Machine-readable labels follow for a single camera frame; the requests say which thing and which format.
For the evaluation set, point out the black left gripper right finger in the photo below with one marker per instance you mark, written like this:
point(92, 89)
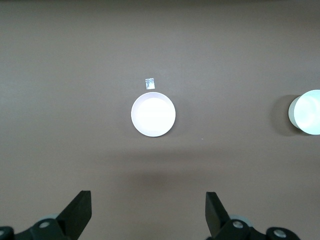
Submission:
point(215, 212)

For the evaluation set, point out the brown table cover sheet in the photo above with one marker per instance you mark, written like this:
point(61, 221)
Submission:
point(75, 75)

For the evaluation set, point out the white bowl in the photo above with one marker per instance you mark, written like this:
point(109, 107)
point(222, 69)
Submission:
point(307, 112)

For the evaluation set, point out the pink bowl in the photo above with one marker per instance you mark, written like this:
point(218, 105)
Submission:
point(153, 114)

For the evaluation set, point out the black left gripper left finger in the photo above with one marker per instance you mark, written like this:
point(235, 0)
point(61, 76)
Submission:
point(77, 212)

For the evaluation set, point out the small tape sticker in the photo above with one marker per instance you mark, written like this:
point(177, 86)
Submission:
point(149, 83)

